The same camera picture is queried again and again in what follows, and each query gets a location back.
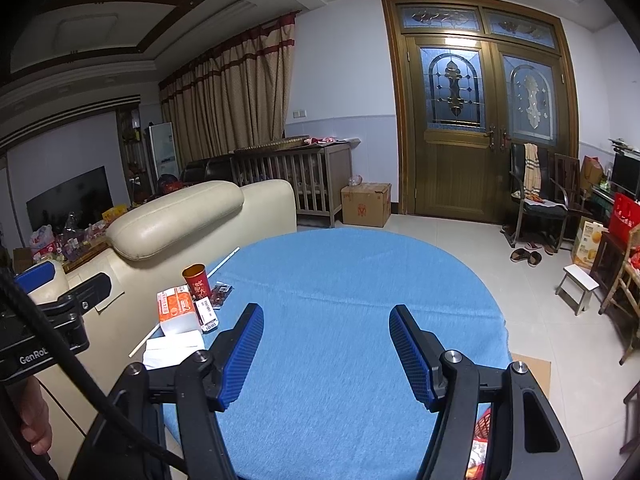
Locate dark metal chair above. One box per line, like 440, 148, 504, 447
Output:
509, 142, 568, 251

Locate cream leather sofa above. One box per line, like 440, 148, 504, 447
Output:
30, 179, 298, 441

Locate wooden stained-glass door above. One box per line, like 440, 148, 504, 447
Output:
381, 0, 581, 223

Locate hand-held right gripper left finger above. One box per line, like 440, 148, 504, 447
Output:
70, 302, 265, 480

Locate thick black gripper cable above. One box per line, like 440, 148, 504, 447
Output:
0, 262, 188, 476

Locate black computer monitor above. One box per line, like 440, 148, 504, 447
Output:
611, 150, 640, 201

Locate person's left hand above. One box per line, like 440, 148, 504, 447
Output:
20, 375, 53, 456

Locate dark wooden chair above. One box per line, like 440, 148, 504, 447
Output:
554, 152, 593, 211

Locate beige curtain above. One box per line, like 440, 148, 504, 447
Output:
159, 12, 298, 161

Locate striped towel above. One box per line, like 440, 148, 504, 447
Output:
522, 143, 541, 196

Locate brown cardboard box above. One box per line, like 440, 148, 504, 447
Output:
341, 182, 392, 227

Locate white medicine box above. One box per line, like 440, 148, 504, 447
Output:
194, 296, 220, 333

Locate small white stool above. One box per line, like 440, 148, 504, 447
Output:
555, 264, 600, 316

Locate white tissue sheets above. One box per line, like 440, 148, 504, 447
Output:
142, 331, 206, 368

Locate red plastic basket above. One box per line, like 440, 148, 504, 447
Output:
465, 405, 493, 480

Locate blue tablecloth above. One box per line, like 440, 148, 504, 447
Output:
161, 226, 511, 480

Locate flat cardboard sheet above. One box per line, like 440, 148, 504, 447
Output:
510, 352, 552, 401

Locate white standing air conditioner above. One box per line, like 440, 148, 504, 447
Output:
146, 121, 180, 181

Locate orange white tissue pack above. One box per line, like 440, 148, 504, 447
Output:
156, 285, 201, 336

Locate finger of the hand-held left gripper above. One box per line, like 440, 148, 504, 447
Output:
14, 261, 68, 306
62, 272, 112, 313

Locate flat black television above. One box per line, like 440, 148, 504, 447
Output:
26, 166, 113, 233

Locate dark leather sofa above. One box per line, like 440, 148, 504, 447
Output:
179, 155, 236, 186

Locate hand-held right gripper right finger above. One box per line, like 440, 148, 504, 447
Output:
389, 304, 583, 480

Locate yellow juice carton box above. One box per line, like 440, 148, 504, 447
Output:
571, 216, 608, 268

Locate pink plastic bag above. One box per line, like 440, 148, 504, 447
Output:
30, 225, 55, 261

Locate grey wooden crib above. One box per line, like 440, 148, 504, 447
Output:
232, 136, 353, 228

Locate bamboo chair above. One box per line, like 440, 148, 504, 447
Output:
597, 232, 640, 366

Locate white paper straw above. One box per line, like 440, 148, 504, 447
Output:
206, 246, 241, 278
128, 322, 161, 358

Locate brown paper bag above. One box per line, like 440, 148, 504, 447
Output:
580, 156, 605, 191

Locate red gift bag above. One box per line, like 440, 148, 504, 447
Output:
610, 192, 640, 233

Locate red paper cup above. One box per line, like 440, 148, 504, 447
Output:
181, 263, 208, 302

